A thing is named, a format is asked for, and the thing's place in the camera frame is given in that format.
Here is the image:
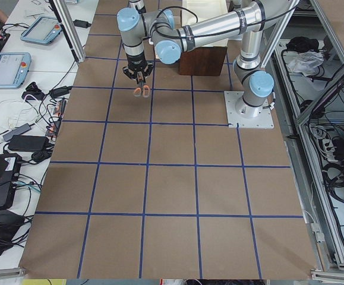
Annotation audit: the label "near blue teach pendant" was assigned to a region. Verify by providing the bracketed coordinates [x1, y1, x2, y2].
[0, 52, 31, 89]

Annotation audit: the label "cream plastic bin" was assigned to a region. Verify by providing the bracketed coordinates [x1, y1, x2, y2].
[179, 0, 229, 48]

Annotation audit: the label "blue teach pendant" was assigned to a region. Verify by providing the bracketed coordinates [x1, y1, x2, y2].
[20, 16, 61, 45]
[0, 52, 31, 89]

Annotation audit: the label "far blue teach pendant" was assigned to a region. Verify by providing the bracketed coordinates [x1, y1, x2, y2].
[20, 16, 61, 45]

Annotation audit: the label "grey orange scissors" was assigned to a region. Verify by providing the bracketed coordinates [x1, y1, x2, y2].
[133, 79, 150, 98]

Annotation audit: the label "black power adapter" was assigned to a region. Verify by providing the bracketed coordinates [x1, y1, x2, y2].
[8, 135, 49, 152]

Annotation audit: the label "dark brown wooden cabinet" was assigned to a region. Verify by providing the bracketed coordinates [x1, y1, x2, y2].
[179, 46, 228, 76]

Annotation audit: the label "aluminium frame post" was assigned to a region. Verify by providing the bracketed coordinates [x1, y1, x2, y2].
[49, 0, 86, 64]

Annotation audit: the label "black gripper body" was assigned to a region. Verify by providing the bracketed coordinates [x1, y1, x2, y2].
[122, 61, 153, 80]

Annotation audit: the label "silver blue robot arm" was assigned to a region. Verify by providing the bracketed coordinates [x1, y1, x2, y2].
[117, 1, 286, 118]
[129, 0, 146, 14]

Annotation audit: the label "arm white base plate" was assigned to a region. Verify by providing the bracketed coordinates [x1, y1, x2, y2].
[224, 91, 274, 129]

